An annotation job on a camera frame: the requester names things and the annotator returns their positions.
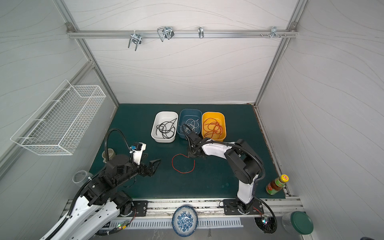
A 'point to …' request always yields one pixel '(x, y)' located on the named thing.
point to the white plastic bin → (159, 117)
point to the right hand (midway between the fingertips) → (192, 150)
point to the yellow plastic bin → (220, 117)
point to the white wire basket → (55, 128)
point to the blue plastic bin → (184, 114)
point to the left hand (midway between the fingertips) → (156, 155)
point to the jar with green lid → (298, 222)
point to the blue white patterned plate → (185, 221)
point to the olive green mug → (111, 154)
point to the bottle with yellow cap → (276, 185)
